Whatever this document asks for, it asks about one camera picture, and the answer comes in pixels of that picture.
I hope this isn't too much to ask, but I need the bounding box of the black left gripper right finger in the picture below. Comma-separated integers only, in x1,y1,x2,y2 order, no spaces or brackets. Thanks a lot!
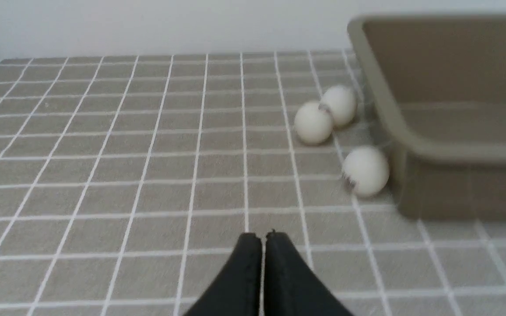
264,230,352,316

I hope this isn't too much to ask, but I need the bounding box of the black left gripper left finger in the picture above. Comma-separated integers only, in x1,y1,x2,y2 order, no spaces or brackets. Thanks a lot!
185,233,262,316

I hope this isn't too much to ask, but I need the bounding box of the white ping-pong ball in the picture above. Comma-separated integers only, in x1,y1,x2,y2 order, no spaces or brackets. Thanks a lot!
321,85,358,128
294,101,334,146
342,145,390,198

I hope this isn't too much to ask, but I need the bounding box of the grey checked tablecloth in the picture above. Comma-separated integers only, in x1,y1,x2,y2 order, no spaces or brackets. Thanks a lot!
0,50,506,316

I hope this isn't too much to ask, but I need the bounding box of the olive plastic bin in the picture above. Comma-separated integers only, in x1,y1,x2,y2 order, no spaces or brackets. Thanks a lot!
347,13,506,221

